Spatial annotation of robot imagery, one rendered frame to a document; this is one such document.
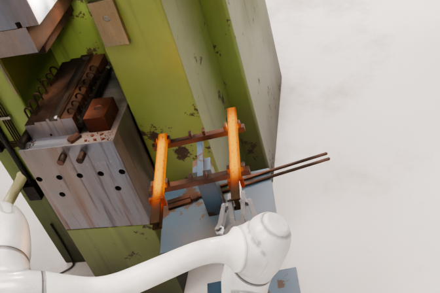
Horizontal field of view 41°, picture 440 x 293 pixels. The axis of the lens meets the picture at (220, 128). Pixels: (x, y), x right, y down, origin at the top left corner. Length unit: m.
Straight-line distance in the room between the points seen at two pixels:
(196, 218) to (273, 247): 0.77
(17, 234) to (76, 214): 1.06
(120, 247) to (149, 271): 1.22
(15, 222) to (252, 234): 0.54
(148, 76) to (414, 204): 1.39
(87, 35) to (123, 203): 0.72
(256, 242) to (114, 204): 1.12
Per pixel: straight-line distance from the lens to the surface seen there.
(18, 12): 1.96
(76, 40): 2.55
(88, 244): 2.56
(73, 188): 2.31
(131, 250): 2.52
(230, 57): 2.54
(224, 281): 1.44
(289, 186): 2.99
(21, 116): 2.43
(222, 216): 1.62
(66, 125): 2.18
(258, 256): 1.30
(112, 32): 2.03
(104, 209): 2.36
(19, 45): 2.03
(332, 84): 3.60
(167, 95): 2.15
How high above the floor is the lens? 2.10
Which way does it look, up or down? 37 degrees down
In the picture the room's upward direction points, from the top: 17 degrees counter-clockwise
